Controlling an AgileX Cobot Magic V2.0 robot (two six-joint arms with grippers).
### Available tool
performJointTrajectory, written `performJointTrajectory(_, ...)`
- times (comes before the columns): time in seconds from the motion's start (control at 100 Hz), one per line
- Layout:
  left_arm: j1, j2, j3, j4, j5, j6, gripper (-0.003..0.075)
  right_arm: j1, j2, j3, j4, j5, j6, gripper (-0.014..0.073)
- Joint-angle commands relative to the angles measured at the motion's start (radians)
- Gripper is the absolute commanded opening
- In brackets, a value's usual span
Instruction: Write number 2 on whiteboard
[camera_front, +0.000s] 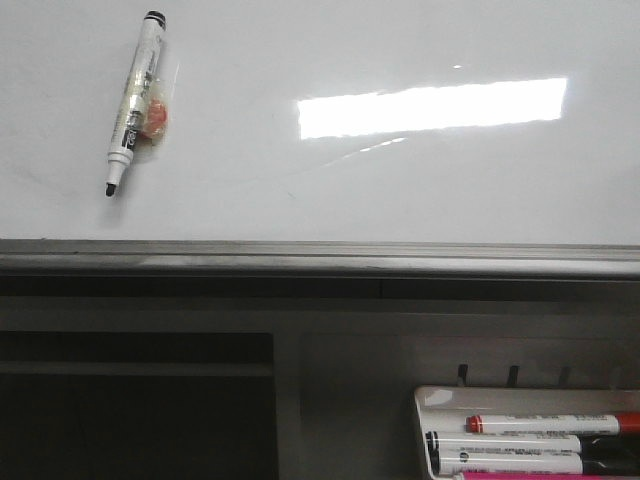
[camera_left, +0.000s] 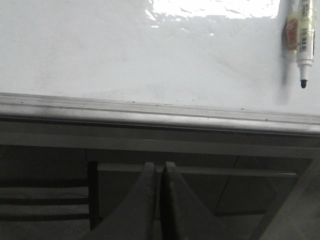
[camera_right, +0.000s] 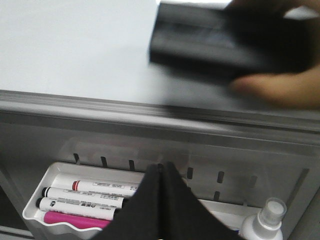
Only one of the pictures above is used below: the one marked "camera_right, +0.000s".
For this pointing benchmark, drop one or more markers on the black capped white marker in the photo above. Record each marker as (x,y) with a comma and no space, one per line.
(67,193)
(46,204)

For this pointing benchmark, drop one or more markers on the white plastic marker tray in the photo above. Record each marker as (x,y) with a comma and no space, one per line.
(82,200)

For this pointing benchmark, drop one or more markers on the white spray bottle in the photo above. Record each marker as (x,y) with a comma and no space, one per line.
(266,224)

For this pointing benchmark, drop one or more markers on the pink marker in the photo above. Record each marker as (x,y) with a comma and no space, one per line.
(80,222)

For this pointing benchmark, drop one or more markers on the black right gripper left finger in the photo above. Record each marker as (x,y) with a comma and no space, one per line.
(139,219)

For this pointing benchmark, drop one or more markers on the upper black capped white marker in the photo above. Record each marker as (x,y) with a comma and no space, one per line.
(67,193)

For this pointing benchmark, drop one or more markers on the person's bare hand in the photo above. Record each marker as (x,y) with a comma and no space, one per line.
(285,90)

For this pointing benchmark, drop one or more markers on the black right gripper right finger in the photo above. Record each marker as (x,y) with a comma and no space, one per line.
(183,216)

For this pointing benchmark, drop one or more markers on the grey aluminium whiteboard frame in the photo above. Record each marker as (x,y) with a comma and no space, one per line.
(133,113)

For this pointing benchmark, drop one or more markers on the white whiteboard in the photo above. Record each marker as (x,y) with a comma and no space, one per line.
(99,49)

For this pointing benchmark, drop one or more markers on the lower black capped white marker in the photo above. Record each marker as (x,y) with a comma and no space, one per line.
(46,204)

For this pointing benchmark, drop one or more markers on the grey perforated stand panel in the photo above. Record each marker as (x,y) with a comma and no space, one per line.
(232,172)

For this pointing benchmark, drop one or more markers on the red capped white marker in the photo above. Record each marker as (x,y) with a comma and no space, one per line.
(122,188)

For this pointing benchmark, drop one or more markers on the black whiteboard eraser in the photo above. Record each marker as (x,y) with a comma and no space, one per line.
(222,42)

